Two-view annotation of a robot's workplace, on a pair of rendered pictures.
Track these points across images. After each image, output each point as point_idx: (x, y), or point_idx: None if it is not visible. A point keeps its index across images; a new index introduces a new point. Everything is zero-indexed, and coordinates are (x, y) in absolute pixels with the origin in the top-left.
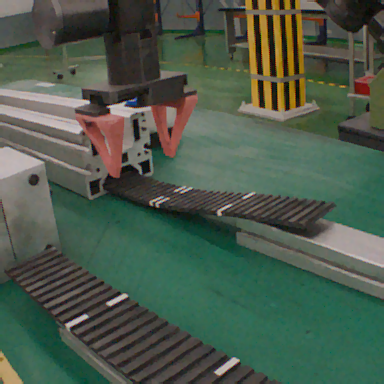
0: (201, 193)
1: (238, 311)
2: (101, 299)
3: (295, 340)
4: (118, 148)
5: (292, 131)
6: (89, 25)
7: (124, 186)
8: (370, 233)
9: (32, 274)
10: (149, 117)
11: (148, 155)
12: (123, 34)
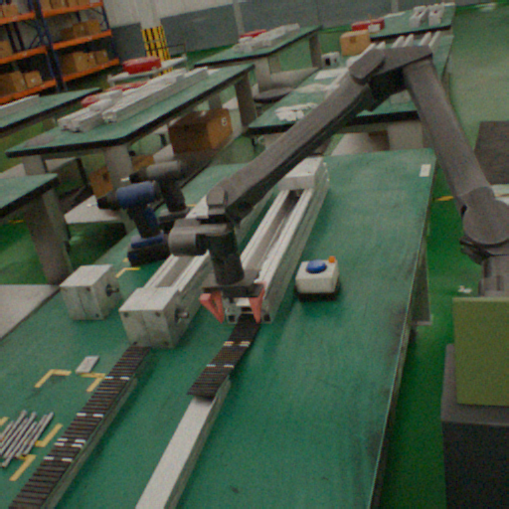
0: (240, 351)
1: (157, 409)
2: (122, 375)
3: (143, 430)
4: (212, 311)
5: (396, 332)
6: (187, 253)
7: (242, 325)
8: (244, 423)
9: (129, 353)
10: (307, 282)
11: (268, 312)
12: (211, 257)
